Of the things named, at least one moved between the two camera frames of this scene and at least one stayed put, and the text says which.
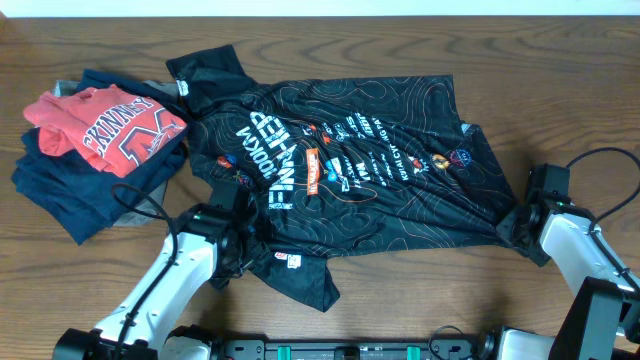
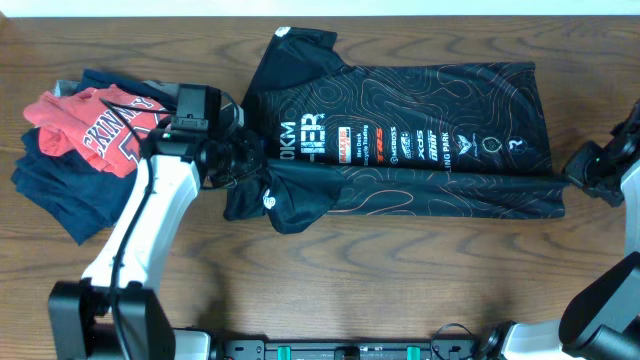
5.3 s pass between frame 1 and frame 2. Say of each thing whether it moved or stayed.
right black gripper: moved
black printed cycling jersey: moved
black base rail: stayed
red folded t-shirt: stayed
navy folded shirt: stayed
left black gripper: moved
